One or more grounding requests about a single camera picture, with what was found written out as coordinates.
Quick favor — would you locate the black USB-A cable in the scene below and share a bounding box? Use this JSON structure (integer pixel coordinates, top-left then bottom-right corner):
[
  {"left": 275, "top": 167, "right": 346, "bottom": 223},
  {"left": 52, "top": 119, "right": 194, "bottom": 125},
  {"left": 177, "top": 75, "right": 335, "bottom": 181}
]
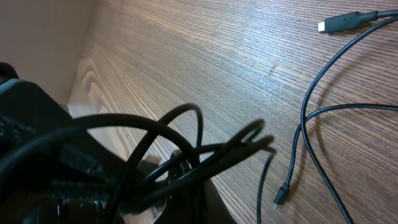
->
[{"left": 0, "top": 103, "right": 277, "bottom": 224}]

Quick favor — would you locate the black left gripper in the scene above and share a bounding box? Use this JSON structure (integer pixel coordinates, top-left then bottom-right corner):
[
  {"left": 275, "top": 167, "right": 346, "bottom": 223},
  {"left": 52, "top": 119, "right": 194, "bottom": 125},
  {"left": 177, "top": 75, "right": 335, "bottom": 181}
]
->
[{"left": 1, "top": 63, "right": 124, "bottom": 223}]

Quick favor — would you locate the black USB-C cable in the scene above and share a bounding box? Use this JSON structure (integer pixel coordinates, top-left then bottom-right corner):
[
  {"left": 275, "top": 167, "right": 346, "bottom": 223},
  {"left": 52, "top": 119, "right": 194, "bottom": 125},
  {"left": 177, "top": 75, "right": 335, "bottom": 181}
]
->
[{"left": 256, "top": 9, "right": 398, "bottom": 224}]

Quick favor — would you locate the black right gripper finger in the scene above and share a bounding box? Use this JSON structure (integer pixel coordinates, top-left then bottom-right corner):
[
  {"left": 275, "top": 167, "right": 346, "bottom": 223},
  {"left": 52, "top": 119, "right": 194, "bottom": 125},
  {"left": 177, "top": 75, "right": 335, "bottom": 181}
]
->
[{"left": 174, "top": 180, "right": 236, "bottom": 224}]

